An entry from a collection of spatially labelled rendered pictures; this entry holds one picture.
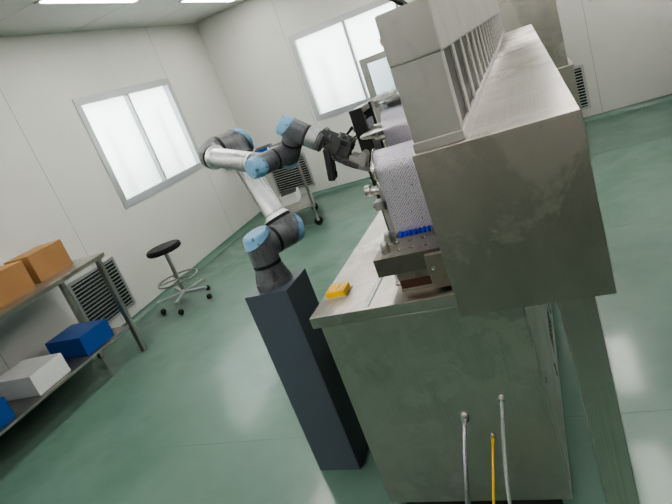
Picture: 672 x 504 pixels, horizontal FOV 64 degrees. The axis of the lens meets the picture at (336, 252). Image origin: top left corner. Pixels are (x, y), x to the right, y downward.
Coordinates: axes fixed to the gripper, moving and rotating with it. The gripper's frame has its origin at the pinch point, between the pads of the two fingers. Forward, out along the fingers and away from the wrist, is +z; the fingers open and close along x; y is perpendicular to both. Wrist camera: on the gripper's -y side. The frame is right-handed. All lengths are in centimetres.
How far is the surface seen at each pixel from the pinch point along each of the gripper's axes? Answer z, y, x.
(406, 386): 42, -50, -34
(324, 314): 8, -40, -33
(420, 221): 23.1, -6.2, -8.4
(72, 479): -93, -241, -3
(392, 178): 9.0, 3.4, -8.4
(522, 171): 33, 43, -92
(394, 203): 12.8, -4.2, -8.4
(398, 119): 1.0, 15.6, 16.1
